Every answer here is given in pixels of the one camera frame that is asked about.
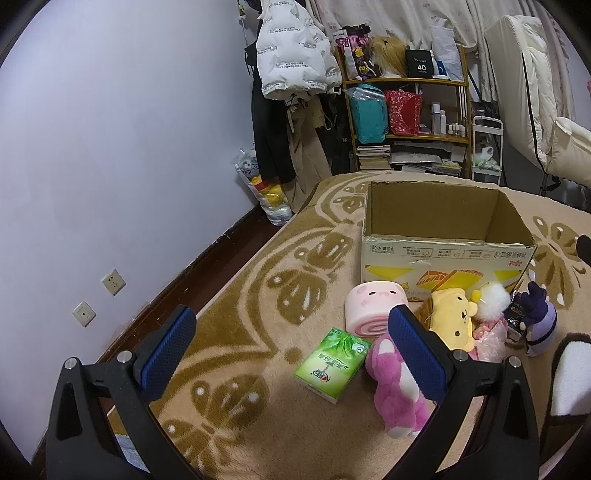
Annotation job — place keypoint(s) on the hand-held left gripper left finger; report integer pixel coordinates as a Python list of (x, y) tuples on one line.
[(168, 350)]

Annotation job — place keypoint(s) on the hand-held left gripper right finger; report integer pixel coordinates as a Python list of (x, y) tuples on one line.
[(418, 355)]

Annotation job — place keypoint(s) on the pink bear plush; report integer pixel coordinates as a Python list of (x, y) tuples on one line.
[(392, 392)]

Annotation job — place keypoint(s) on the yellow dog plush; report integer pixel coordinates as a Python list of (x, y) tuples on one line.
[(455, 318)]

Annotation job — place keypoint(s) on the pink roll cake plush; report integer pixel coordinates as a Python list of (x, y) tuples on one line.
[(369, 300)]

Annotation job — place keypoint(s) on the green tissue pack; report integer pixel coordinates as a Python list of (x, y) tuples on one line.
[(330, 364)]

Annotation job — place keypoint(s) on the white fluffy ball plush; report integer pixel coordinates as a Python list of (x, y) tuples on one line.
[(494, 300)]

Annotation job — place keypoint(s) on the cardboard box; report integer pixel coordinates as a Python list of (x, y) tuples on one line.
[(443, 258)]

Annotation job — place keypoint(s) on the black white small box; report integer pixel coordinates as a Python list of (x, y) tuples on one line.
[(515, 314)]

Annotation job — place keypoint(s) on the purple plush toy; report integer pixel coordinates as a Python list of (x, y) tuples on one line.
[(542, 327)]

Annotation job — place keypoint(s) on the beige brown patterned blanket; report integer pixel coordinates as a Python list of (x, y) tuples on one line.
[(277, 369)]

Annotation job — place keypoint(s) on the plastic bag of toys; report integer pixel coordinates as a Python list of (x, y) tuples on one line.
[(268, 198)]

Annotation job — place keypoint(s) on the pile of papers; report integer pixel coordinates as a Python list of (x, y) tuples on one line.
[(425, 159)]

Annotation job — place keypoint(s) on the stack of books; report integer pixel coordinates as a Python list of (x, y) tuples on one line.
[(371, 159)]

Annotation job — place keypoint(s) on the white green plastic bag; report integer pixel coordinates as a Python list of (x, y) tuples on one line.
[(485, 159)]

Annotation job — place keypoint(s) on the beige coat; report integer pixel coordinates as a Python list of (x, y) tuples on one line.
[(304, 157)]

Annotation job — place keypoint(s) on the black coat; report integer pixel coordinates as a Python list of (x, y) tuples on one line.
[(268, 138)]

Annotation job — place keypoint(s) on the tall white bottle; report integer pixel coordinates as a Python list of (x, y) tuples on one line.
[(443, 122), (435, 119)]

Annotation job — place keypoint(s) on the dark hanging garment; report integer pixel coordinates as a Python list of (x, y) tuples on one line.
[(337, 134)]

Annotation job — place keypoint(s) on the red patterned bag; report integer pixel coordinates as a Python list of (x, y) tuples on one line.
[(404, 113)]

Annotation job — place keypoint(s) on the teal bag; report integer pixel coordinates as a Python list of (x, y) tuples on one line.
[(367, 115)]

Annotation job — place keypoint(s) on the white trolley cart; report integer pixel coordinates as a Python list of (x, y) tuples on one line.
[(487, 120)]

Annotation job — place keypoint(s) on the wooden shelf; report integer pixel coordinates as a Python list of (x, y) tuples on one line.
[(401, 82)]

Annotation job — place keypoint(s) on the cream padded recliner chair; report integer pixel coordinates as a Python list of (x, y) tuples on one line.
[(517, 69)]

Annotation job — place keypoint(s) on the blond wig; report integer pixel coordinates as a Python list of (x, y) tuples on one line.
[(388, 53)]

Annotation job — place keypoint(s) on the colourful printed bag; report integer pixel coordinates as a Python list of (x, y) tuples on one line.
[(353, 55)]

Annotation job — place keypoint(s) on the white puffer jacket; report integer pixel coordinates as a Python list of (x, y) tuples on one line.
[(291, 46)]

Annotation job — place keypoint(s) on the white wall socket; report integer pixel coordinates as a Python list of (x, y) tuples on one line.
[(113, 282), (84, 314)]

